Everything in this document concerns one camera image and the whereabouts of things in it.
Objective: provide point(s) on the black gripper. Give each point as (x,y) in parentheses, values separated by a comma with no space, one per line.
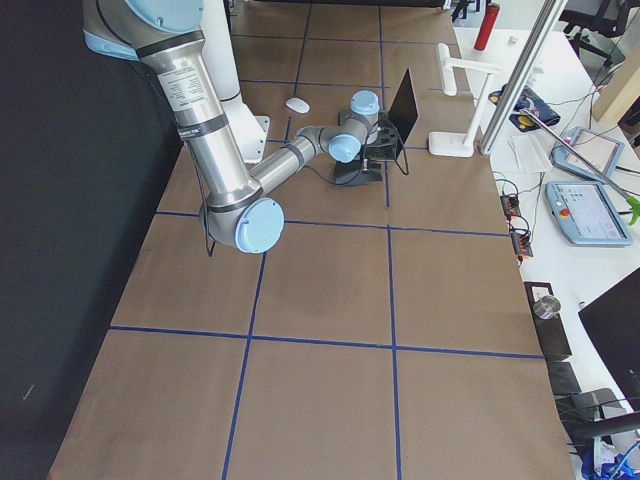
(348,169)

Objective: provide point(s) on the black mouse pad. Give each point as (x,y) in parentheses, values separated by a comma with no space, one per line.
(357,172)

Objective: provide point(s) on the grey laptop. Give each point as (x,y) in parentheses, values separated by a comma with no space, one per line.
(404,115)

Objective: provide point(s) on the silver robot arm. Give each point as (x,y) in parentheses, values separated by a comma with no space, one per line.
(187,46)

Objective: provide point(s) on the white computer mouse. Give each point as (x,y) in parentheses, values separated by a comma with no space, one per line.
(297,105)

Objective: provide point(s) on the black usb hub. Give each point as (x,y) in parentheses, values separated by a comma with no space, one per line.
(521,242)
(510,205)

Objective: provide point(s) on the red bottle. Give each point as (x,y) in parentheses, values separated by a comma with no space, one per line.
(490,17)

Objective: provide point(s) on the lower teach pendant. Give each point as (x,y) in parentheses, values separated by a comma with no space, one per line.
(585,215)

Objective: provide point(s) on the teach pendant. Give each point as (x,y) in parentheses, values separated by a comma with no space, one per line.
(585,215)
(602,151)

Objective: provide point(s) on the upper teach pendant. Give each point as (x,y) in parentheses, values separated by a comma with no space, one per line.
(602,151)

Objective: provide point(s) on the metal cup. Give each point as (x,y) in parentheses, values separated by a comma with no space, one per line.
(546,307)

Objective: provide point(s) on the black monitor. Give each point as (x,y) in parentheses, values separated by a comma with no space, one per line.
(612,323)

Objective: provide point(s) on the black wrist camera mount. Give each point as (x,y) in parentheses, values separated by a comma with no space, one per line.
(387,136)

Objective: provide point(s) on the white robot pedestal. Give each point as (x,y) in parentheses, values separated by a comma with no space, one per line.
(250,131)

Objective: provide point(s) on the aluminium frame post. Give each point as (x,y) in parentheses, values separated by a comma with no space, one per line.
(543,26)

